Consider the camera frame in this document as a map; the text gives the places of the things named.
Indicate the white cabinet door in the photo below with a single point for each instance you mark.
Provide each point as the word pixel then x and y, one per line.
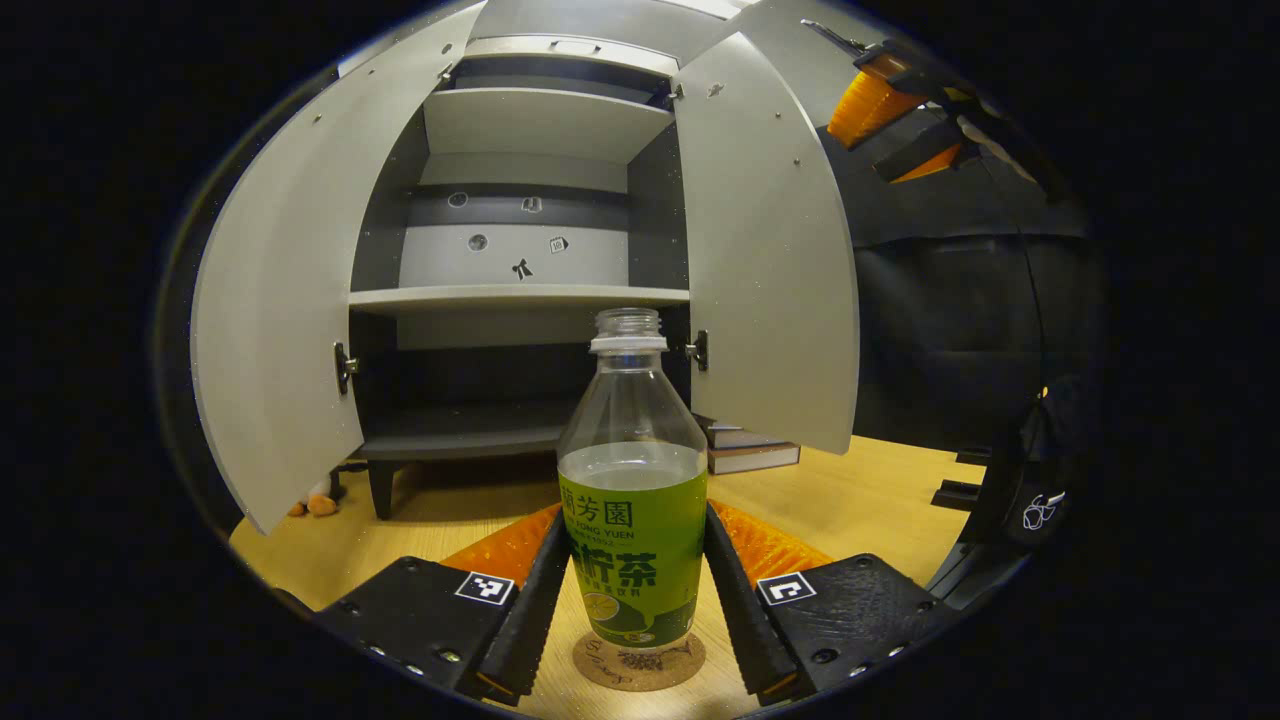
pixel 770 280
pixel 280 300

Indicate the round cork coaster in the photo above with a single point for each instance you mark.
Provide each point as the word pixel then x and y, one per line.
pixel 640 672

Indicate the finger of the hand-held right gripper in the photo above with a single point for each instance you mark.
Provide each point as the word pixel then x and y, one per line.
pixel 870 105
pixel 920 150

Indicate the dark cloth with white logo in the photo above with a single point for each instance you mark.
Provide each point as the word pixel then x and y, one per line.
pixel 1040 480

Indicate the green label tea bottle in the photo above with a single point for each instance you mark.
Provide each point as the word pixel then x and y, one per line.
pixel 632 540

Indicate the plush toy with orange feet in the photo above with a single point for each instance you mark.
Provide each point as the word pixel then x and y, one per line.
pixel 318 502

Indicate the thick book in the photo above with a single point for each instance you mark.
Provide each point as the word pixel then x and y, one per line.
pixel 755 460

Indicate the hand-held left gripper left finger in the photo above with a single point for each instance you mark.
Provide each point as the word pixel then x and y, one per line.
pixel 530 630

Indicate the white and grey cabinet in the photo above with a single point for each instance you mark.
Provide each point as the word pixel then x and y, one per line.
pixel 540 120

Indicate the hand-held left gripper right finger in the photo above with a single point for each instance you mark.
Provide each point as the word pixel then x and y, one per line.
pixel 745 630

